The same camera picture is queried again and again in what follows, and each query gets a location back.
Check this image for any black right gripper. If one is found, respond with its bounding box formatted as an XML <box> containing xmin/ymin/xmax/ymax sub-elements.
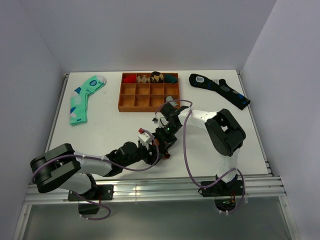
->
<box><xmin>156</xmin><ymin>122</ymin><xmax>182</xmax><ymax>153</ymax></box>

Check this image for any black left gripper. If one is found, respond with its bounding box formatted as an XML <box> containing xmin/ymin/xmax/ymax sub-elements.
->
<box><xmin>122</xmin><ymin>142</ymin><xmax>164</xmax><ymax>168</ymax></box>

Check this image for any red yellow argyle sock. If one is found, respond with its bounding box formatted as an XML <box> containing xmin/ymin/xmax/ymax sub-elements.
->
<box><xmin>156</xmin><ymin>140</ymin><xmax>171</xmax><ymax>159</ymax></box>

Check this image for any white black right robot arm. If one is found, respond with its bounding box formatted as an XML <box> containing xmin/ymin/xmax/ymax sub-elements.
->
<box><xmin>155</xmin><ymin>102</ymin><xmax>246</xmax><ymax>195</ymax></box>

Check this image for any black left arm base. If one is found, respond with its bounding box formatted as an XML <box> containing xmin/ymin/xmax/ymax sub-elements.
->
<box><xmin>67</xmin><ymin>184</ymin><xmax>114</xmax><ymax>217</ymax></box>

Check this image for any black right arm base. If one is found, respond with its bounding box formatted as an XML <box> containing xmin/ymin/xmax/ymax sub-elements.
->
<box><xmin>198</xmin><ymin>180</ymin><xmax>246</xmax><ymax>213</ymax></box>

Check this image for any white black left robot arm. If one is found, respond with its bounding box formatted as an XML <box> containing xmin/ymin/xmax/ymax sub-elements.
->
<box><xmin>30</xmin><ymin>141</ymin><xmax>164</xmax><ymax>200</ymax></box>

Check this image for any rolled grey sock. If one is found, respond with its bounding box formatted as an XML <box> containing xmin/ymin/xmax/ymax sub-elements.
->
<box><xmin>165</xmin><ymin>95</ymin><xmax>178</xmax><ymax>107</ymax></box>

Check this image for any brown wooden compartment tray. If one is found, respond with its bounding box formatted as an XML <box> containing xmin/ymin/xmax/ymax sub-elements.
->
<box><xmin>118</xmin><ymin>71</ymin><xmax>180</xmax><ymax>112</ymax></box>

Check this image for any rolled dark teal sock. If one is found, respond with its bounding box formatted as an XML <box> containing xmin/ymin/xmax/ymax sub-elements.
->
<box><xmin>164</xmin><ymin>74</ymin><xmax>178</xmax><ymax>84</ymax></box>

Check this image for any rolled black argyle sock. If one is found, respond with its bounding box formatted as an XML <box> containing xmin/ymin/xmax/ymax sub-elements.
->
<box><xmin>150</xmin><ymin>71</ymin><xmax>164</xmax><ymax>84</ymax></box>

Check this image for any rolled beige argyle sock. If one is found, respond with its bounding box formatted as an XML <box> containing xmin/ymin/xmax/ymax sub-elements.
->
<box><xmin>136</xmin><ymin>74</ymin><xmax>150</xmax><ymax>84</ymax></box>

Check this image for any rolled red sock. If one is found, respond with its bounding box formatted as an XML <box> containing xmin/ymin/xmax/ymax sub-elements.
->
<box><xmin>122</xmin><ymin>75</ymin><xmax>136</xmax><ymax>84</ymax></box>

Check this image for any black blue sock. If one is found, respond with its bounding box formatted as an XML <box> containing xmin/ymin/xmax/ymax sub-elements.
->
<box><xmin>189</xmin><ymin>73</ymin><xmax>251</xmax><ymax>110</ymax></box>

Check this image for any mint green sock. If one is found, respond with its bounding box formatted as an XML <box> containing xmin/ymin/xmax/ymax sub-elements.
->
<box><xmin>69</xmin><ymin>75</ymin><xmax>107</xmax><ymax>126</ymax></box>

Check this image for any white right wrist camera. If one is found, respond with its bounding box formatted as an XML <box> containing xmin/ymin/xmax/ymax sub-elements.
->
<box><xmin>152</xmin><ymin>117</ymin><xmax>163</xmax><ymax>126</ymax></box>

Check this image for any aluminium front rail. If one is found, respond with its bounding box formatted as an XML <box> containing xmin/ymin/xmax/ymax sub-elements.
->
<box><xmin>23</xmin><ymin>175</ymin><xmax>287</xmax><ymax>205</ymax></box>

